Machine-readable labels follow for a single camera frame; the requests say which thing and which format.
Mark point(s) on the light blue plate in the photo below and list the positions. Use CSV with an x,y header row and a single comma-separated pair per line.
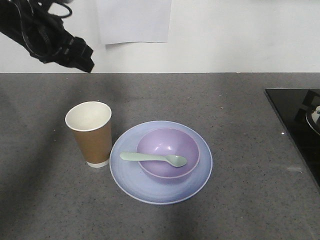
x,y
138,184

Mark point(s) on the black gas stove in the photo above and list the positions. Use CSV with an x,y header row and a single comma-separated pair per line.
x,y
299,111

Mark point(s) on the purple plastic bowl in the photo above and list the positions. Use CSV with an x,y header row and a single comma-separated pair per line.
x,y
168,141

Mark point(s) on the brown paper cup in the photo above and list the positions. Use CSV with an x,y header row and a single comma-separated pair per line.
x,y
90,123

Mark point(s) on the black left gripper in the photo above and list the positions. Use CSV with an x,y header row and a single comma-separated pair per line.
x,y
37,26

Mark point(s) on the pale green plastic spoon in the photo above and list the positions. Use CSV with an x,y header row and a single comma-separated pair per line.
x,y
174,160

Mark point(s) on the white paper sheet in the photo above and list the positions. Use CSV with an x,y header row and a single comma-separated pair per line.
x,y
133,21

